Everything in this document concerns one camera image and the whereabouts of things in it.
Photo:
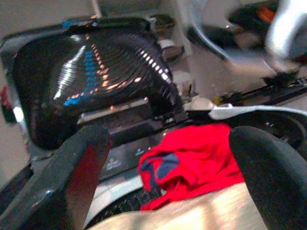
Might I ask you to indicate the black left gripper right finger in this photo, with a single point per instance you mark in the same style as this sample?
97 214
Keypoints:
275 177

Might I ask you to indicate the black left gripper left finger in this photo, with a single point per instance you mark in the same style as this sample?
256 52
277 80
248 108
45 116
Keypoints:
55 182

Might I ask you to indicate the red garment with blue trim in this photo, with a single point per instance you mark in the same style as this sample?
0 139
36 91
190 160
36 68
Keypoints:
199 153

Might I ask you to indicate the dark grey top-load washing machine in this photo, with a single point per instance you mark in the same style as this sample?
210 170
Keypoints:
129 136

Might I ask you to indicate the steel washer drum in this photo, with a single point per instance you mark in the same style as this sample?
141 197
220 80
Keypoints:
115 208

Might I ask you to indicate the dark glass washer lid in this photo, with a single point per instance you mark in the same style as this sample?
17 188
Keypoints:
48 107

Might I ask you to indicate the beige cloth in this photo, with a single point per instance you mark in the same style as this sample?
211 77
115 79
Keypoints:
192 210

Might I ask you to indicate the small yellow object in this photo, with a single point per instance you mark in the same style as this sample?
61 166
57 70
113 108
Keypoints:
216 100

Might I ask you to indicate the kitchen shelf rack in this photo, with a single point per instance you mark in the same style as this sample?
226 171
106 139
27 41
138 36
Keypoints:
172 51

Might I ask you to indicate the white bowl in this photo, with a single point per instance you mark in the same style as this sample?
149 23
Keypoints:
167 44

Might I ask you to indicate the dark green bowl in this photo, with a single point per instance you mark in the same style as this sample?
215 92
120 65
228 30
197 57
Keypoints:
164 21

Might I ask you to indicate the red and black wall fitting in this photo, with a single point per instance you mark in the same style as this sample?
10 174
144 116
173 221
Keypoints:
6 105

